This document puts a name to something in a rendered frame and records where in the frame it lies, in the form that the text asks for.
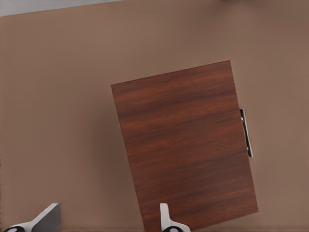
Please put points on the dark wooden cabinet box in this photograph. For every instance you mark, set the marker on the dark wooden cabinet box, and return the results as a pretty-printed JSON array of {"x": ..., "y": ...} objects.
[{"x": 183, "y": 145}]

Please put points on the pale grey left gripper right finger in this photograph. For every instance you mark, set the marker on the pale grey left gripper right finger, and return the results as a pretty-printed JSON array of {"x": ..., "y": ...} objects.
[{"x": 166, "y": 218}]

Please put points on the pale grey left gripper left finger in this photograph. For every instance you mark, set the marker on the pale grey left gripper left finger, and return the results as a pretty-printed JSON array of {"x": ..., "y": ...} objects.
[{"x": 46, "y": 218}]

